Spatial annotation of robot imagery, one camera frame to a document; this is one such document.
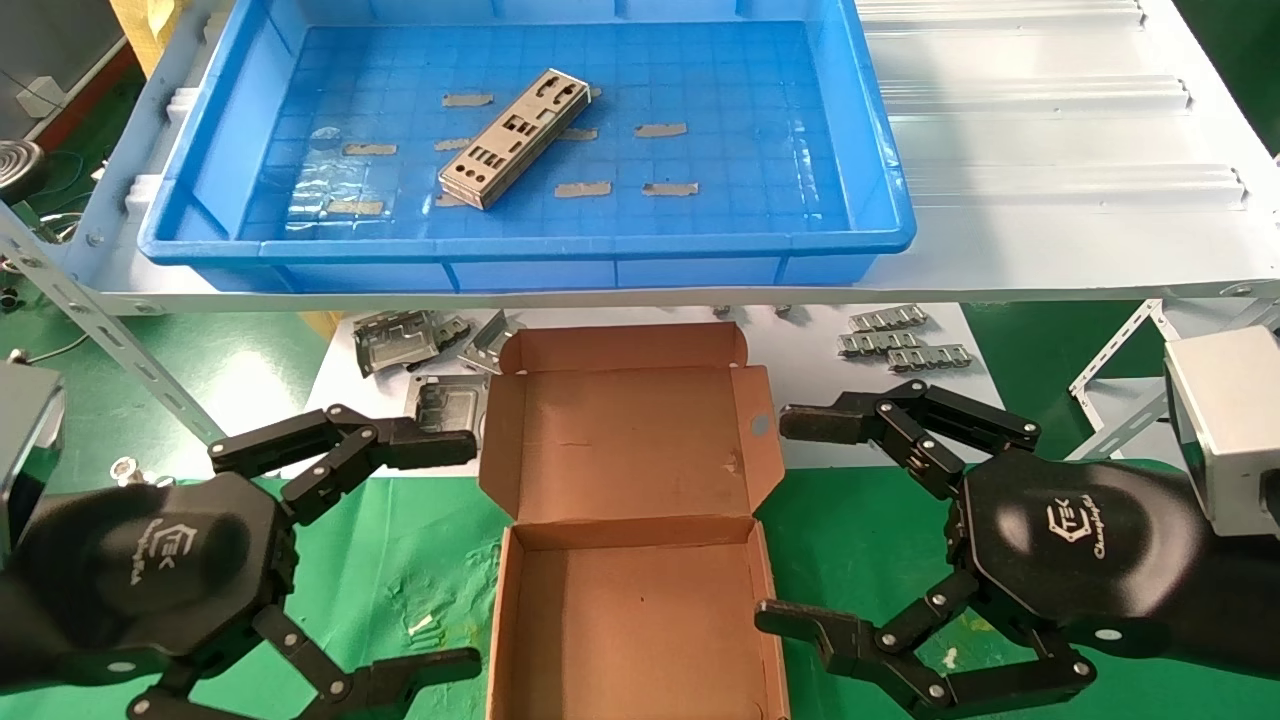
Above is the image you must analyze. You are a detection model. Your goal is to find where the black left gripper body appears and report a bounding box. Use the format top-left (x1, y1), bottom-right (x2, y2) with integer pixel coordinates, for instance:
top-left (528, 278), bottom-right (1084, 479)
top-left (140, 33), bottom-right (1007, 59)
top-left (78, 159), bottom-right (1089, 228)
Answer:
top-left (0, 472), bottom-right (298, 693)

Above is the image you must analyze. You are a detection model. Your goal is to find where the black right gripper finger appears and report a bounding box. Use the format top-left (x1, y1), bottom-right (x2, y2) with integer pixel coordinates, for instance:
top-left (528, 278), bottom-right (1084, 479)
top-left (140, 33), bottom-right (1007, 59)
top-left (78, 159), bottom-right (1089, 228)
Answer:
top-left (755, 568), bottom-right (1098, 720)
top-left (778, 378), bottom-right (1041, 501)

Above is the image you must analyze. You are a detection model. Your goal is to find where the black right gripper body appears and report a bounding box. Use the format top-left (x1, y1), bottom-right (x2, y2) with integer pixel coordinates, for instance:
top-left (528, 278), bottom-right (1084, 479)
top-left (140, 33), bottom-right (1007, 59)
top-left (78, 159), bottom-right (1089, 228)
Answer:
top-left (945, 448), bottom-right (1280, 683)

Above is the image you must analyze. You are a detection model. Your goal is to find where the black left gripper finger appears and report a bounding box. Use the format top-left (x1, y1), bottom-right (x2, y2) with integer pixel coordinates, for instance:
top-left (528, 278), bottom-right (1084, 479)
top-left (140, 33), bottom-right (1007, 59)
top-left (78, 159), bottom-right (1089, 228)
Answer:
top-left (128, 604), bottom-right (484, 720)
top-left (208, 404), bottom-right (479, 527)

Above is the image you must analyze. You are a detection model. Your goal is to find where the metal shield plate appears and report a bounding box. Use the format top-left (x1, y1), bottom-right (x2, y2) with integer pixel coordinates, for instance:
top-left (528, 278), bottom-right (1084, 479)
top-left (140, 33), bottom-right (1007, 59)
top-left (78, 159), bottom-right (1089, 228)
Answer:
top-left (440, 68), bottom-right (593, 203)

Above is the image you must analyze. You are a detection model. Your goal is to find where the brown cardboard box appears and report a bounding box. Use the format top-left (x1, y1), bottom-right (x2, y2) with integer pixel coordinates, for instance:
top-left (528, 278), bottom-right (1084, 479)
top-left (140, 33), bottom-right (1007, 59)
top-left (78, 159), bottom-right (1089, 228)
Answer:
top-left (478, 322), bottom-right (791, 720)

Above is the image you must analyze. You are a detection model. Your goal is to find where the blue plastic tray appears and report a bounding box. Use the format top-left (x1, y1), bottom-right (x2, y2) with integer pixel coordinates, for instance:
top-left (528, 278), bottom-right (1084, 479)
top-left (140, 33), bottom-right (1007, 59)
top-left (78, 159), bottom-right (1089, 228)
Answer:
top-left (137, 0), bottom-right (917, 293)

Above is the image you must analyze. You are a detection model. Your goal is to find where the white lower board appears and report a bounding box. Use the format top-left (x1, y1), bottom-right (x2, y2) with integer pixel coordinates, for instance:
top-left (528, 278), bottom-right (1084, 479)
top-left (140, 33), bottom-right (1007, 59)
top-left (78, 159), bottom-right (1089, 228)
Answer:
top-left (280, 303), bottom-right (1006, 479)

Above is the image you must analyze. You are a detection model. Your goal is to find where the toothed metal strip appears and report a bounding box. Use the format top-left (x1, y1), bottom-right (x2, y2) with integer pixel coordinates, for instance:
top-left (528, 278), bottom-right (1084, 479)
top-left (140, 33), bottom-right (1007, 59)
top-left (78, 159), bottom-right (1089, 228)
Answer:
top-left (848, 305), bottom-right (929, 333)
top-left (838, 330), bottom-right (923, 358)
top-left (887, 343), bottom-right (976, 373)

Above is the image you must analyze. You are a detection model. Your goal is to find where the silver spring clip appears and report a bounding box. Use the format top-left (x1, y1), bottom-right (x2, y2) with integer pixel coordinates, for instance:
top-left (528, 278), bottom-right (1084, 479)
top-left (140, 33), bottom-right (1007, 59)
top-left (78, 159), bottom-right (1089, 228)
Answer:
top-left (108, 457), bottom-right (176, 493)

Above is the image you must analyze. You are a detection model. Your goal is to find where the green table cloth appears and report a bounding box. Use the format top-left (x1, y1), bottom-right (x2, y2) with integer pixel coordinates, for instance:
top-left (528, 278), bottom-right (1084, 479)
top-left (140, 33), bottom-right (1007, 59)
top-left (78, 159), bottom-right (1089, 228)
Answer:
top-left (0, 470), bottom-right (1280, 720)

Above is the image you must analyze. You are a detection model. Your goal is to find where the angled grey metal part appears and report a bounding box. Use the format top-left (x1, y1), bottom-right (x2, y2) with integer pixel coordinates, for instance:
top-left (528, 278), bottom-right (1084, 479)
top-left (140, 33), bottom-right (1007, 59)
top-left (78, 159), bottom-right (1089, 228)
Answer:
top-left (458, 310), bottom-right (526, 376)

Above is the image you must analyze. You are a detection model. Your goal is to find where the chrome base swivel stool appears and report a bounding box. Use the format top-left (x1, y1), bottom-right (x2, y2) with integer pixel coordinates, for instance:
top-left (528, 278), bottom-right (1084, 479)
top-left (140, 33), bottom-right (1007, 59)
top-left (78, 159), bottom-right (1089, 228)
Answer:
top-left (0, 140), bottom-right (46, 208)

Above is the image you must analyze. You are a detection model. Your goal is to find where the square grey metal frame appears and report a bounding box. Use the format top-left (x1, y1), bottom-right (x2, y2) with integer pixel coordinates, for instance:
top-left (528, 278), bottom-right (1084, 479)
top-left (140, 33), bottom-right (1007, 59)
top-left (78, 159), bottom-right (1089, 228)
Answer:
top-left (403, 373), bottom-right (491, 436)

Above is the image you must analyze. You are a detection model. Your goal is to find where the grey metal bracket frame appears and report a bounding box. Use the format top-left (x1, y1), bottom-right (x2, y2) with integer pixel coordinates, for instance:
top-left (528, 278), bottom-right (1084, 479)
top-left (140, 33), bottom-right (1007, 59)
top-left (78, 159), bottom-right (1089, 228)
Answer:
top-left (352, 310), bottom-right (441, 378)

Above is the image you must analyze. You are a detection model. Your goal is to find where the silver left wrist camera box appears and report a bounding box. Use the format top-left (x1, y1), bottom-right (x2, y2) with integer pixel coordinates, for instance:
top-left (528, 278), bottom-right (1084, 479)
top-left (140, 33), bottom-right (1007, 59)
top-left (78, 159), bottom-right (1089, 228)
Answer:
top-left (0, 360), bottom-right (67, 561)

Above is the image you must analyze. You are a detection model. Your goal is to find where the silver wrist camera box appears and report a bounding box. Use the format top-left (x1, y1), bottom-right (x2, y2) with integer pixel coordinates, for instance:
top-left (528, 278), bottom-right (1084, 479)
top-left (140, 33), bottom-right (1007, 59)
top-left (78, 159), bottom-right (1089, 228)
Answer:
top-left (0, 360), bottom-right (67, 561)
top-left (1163, 325), bottom-right (1280, 538)

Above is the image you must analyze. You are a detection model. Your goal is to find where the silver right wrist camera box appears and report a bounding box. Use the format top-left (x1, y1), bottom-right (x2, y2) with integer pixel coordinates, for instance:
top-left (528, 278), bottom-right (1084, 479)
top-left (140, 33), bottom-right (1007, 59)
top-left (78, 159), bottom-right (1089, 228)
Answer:
top-left (1163, 325), bottom-right (1280, 538)

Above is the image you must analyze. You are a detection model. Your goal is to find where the perforated steel shelf post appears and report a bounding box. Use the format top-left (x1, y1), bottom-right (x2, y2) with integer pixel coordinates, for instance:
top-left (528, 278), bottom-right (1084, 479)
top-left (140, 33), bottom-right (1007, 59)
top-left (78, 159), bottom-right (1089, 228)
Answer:
top-left (0, 200), bottom-right (229, 448)
top-left (1068, 296), bottom-right (1280, 463)

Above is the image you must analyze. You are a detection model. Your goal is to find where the white floor cable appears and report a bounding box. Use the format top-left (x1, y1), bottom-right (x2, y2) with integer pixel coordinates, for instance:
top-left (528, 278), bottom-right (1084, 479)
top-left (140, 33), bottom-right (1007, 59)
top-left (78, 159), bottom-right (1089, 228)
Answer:
top-left (0, 333), bottom-right (91, 373)

